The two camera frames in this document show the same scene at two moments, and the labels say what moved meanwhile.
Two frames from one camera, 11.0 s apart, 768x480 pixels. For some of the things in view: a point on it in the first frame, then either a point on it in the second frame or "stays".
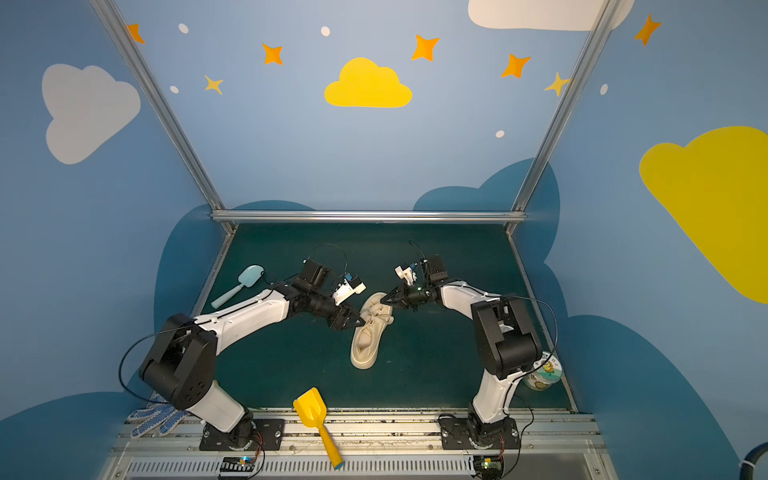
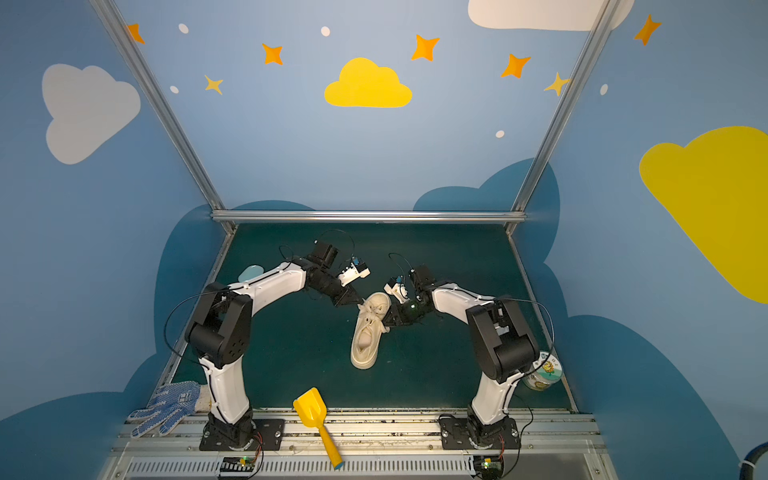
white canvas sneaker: (377, 316) stays
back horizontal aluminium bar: (366, 217) stays
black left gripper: (341, 313) -> (341, 293)
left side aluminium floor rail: (219, 263) stays
